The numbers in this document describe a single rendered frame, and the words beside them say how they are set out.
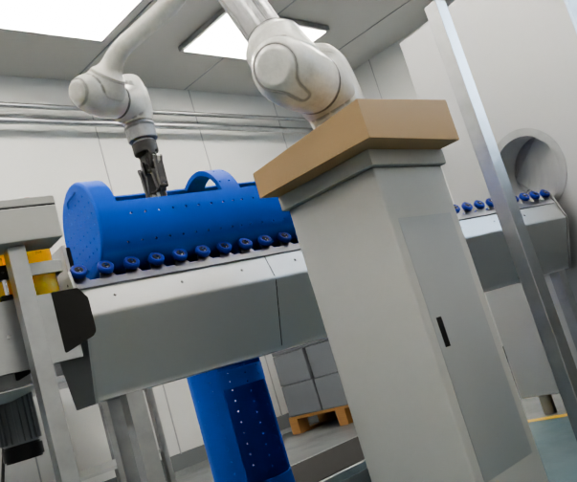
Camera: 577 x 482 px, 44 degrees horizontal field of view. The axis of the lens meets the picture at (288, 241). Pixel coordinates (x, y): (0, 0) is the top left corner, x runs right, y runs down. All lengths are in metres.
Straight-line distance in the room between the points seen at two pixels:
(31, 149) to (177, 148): 1.45
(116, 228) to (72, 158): 4.27
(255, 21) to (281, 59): 0.17
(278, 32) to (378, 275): 0.62
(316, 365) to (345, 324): 4.13
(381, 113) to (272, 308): 0.76
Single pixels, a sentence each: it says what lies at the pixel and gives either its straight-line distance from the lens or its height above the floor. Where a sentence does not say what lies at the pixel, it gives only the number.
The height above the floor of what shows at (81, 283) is 0.93.
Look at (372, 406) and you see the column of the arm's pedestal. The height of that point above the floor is 0.43.
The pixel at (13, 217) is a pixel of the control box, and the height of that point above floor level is 1.06.
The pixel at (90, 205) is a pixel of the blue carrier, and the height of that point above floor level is 1.14.
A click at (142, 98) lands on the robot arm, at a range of 2.22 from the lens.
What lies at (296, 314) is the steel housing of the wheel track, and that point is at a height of 0.72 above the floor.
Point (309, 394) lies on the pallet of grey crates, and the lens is 6.03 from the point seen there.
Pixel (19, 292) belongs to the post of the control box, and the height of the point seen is 0.90.
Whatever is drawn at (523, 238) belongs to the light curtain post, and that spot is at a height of 0.76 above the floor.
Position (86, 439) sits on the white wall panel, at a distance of 5.65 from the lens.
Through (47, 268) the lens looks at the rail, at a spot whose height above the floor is 0.96.
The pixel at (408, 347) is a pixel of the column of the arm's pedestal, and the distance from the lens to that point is 1.69.
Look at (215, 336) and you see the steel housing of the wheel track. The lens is 2.07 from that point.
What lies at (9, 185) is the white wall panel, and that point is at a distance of 5.90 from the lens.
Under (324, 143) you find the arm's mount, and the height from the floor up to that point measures 1.04.
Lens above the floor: 0.58
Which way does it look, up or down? 9 degrees up
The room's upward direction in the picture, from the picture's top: 17 degrees counter-clockwise
